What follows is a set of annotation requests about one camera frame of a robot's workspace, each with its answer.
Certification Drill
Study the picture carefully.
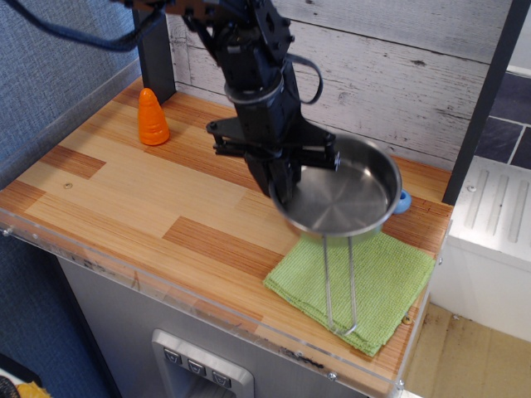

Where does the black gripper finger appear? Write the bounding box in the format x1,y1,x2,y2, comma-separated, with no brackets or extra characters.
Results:
296,143,340,171
244,153,301,203

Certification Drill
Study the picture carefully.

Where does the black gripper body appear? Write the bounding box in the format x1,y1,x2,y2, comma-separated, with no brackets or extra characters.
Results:
207,76,335,160

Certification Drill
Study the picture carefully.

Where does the stainless steel pot with handle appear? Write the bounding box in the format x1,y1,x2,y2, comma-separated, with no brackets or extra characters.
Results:
269,134,402,337

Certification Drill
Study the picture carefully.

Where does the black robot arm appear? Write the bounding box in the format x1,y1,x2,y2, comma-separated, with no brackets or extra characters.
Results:
124,1,339,202

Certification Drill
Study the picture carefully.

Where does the clear acrylic table edge guard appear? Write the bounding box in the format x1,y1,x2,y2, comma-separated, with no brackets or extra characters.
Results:
1,210,429,397

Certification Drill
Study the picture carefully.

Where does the yellow black object at corner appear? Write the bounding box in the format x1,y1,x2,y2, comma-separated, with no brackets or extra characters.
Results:
1,354,51,398

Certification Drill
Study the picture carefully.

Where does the blue grey ice cream scoop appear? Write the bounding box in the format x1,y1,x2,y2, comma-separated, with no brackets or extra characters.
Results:
393,189,412,215

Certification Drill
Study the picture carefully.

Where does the orange toy carrot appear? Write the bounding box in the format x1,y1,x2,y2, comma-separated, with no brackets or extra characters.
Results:
138,88,170,146

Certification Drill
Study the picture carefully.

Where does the grey cabinet with dispenser panel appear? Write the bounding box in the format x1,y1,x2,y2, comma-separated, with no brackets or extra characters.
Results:
59,260,360,397

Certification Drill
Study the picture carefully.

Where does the white toy sink counter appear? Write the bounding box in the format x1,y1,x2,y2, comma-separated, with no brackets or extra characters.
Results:
430,157,530,340

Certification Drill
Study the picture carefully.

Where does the dark grey left post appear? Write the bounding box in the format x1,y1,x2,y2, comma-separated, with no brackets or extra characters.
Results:
138,17,176,104

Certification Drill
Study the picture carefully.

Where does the dark grey post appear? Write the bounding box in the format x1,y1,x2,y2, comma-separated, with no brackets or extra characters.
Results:
138,17,176,104
442,0,530,206

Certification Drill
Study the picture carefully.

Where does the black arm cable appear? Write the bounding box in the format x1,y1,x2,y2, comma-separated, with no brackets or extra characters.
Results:
0,0,167,53

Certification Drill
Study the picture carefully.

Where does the dark grey right post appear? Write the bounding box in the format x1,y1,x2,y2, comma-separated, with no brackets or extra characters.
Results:
442,0,530,206

